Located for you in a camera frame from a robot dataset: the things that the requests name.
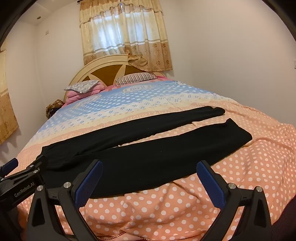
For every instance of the cream wooden headboard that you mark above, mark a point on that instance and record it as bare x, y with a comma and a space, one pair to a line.
104, 71

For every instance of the polka-dot bed sheet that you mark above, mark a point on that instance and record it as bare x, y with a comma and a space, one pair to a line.
161, 215

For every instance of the golden patterned side curtain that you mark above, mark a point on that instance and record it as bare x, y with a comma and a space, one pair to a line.
7, 115

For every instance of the striped pillow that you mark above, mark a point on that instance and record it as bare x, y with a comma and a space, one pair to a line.
134, 78

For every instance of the black pants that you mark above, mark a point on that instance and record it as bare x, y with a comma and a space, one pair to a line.
138, 162

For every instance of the beige patterned window curtain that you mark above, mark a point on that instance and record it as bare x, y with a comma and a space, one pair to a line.
129, 46

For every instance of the brown patterned bag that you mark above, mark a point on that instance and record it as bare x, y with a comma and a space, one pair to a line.
53, 107

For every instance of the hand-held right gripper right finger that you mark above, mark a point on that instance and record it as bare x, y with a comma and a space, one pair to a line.
211, 185

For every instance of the dark red cloth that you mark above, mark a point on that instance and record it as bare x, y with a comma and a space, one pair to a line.
285, 222

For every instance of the pink blanket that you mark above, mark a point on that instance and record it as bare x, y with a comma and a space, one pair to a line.
74, 96

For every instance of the grey floral pillow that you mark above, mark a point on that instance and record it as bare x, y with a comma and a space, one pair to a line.
81, 86

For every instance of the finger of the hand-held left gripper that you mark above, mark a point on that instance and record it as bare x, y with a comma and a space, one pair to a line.
10, 164
38, 163

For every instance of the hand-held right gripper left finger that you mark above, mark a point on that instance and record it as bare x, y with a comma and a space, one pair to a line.
89, 183

